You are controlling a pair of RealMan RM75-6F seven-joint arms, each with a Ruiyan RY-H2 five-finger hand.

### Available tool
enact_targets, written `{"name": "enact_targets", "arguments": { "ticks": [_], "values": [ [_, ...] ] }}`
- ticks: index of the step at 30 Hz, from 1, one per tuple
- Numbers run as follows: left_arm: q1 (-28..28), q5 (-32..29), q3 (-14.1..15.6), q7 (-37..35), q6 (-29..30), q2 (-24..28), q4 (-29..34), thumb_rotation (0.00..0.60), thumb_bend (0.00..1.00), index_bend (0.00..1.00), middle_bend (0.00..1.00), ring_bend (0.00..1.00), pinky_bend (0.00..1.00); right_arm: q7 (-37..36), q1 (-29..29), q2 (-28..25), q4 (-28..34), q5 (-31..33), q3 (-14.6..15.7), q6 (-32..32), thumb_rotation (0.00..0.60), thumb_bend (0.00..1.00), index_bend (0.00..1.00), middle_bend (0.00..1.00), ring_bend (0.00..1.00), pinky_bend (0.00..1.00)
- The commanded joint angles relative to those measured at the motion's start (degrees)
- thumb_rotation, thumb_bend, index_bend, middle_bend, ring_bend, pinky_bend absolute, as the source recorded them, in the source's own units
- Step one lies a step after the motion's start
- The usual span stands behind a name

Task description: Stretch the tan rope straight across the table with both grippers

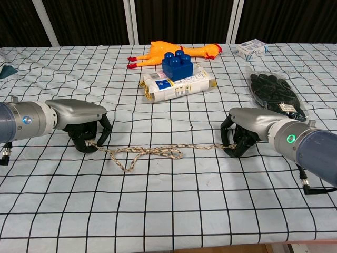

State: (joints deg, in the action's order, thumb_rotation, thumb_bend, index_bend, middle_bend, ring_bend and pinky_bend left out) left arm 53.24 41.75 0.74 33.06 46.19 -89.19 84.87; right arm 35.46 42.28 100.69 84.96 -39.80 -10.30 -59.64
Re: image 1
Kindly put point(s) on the small white blue box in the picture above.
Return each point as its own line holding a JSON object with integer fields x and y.
{"x": 252, "y": 49}

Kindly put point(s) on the yellow rubber chicken toy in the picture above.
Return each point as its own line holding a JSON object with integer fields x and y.
{"x": 168, "y": 54}

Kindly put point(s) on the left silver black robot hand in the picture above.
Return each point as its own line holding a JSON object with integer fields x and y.
{"x": 75, "y": 109}

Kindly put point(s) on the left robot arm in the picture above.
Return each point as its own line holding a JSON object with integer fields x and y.
{"x": 23, "y": 121}

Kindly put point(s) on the dark teal cloth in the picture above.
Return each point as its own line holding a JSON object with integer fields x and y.
{"x": 6, "y": 71}

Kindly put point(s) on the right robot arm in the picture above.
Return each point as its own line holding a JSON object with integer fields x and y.
{"x": 305, "y": 147}

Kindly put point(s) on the blue toy building block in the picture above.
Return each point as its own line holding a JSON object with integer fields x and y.
{"x": 177, "y": 66}

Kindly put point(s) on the checkered white tablecloth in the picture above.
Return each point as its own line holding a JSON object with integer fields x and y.
{"x": 168, "y": 184}

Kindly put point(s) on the black gloves in plastic bag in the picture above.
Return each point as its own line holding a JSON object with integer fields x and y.
{"x": 276, "y": 91}

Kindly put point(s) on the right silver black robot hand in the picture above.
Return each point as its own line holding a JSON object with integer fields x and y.
{"x": 251, "y": 120}

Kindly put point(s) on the white packaged bag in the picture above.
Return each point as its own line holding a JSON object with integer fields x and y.
{"x": 176, "y": 85}

